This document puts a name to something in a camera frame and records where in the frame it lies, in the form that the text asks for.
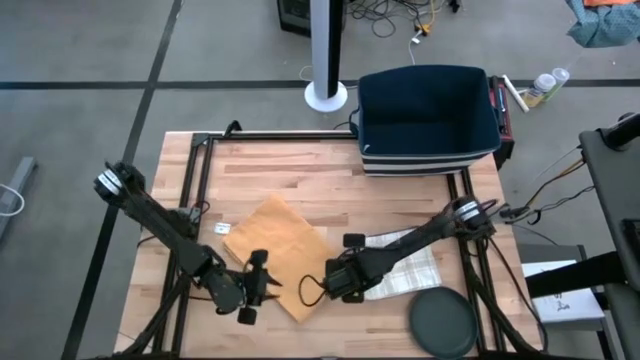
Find navy white striped fabric bin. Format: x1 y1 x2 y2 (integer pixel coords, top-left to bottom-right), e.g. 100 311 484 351
349 63 503 177

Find white tube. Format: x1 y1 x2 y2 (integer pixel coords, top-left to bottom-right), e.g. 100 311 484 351
501 74 530 114

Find teal patterned cloth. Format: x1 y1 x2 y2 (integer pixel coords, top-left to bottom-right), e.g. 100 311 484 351
565 0 640 50

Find white cable loop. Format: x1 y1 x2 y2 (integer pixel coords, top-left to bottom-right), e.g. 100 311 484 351
0 180 26 217

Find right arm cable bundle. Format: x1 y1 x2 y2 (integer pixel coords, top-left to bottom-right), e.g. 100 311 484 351
499 144 597 226

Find white power cable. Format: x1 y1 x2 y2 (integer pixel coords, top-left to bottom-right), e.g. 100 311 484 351
407 29 426 66

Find black aluminium crossbar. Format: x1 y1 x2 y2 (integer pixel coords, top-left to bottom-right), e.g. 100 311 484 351
192 129 359 142

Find red black tool case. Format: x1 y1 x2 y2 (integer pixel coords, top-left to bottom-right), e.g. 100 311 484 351
487 74 515 169

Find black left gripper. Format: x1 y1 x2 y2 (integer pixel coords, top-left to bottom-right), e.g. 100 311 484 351
243 249 284 307

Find dark green round plate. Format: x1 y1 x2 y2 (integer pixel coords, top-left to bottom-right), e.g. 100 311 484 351
408 285 480 359

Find black cylindrical post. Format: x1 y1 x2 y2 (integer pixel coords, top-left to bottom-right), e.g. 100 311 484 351
598 111 640 152

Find green bottle white cap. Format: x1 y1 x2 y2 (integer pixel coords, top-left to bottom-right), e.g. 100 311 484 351
547 67 571 101

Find white paper box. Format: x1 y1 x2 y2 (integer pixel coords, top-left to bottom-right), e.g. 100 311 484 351
521 258 607 325

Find yellow label bottle white cap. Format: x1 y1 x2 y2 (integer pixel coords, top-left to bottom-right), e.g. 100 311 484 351
522 73 557 109

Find black cable tangle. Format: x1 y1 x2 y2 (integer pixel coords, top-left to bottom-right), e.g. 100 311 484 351
344 0 464 40

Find black right camera cable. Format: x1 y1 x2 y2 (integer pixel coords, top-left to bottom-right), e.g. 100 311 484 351
298 273 329 308

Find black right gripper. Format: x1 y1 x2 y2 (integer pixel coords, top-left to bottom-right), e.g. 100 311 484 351
322 233 377 301

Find white towel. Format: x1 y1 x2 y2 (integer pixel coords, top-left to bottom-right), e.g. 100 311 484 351
362 228 444 302

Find orange towel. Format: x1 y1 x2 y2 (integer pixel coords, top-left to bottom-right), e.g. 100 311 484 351
221 193 338 324

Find grey desk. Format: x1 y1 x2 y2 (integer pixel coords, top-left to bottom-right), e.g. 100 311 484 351
578 127 640 360

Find black diagonal bar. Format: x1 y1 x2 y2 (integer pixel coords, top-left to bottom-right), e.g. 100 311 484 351
524 249 629 300

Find orange cable plug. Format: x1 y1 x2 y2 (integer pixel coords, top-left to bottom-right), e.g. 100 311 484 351
413 12 437 37

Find grey metal beam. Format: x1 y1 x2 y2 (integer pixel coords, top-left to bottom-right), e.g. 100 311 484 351
0 156 40 244

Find silver black tower fan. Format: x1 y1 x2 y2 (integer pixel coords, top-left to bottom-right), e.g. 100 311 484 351
303 0 349 114

